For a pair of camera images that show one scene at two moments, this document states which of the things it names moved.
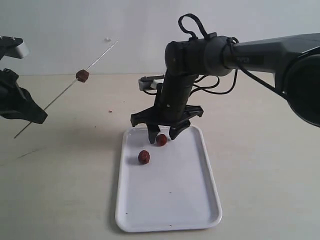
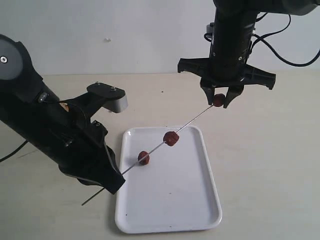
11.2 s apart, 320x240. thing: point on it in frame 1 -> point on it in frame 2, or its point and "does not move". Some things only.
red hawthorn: (144, 157) does not move
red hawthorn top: (161, 140) -> (218, 99)
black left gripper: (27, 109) -> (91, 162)
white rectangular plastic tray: (175, 191) does not move
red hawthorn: (82, 75) -> (170, 138)
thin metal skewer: (67, 88) -> (155, 150)
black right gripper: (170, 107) -> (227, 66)
